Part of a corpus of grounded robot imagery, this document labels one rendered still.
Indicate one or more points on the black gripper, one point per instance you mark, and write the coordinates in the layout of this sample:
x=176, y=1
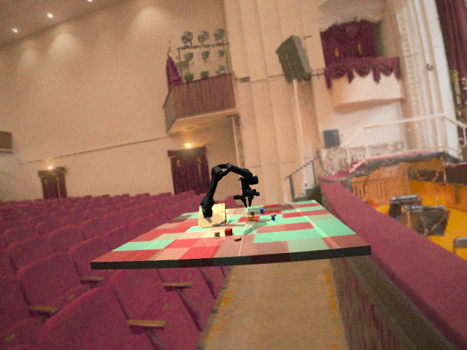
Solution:
x=242, y=197

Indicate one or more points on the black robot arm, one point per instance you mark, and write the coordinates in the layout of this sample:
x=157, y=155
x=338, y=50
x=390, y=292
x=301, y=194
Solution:
x=217, y=174

